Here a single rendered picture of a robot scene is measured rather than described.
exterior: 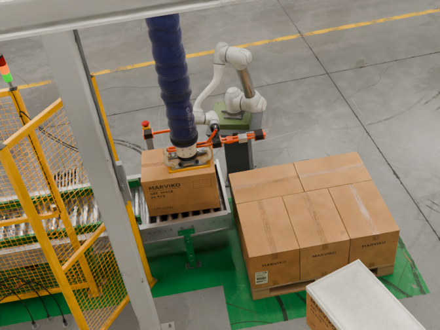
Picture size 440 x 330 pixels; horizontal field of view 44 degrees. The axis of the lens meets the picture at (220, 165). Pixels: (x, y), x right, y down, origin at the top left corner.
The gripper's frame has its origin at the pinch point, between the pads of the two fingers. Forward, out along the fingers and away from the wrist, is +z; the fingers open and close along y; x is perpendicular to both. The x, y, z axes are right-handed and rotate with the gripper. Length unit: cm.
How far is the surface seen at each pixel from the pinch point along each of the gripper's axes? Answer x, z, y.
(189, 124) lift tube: 20.9, 9.3, -27.9
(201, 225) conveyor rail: 25, 34, 58
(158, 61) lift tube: 36, 10, -85
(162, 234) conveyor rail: 58, 34, 60
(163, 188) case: 50, 19, 23
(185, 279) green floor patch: 46, 44, 109
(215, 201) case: 10, 21, 45
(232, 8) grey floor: -83, -473, 98
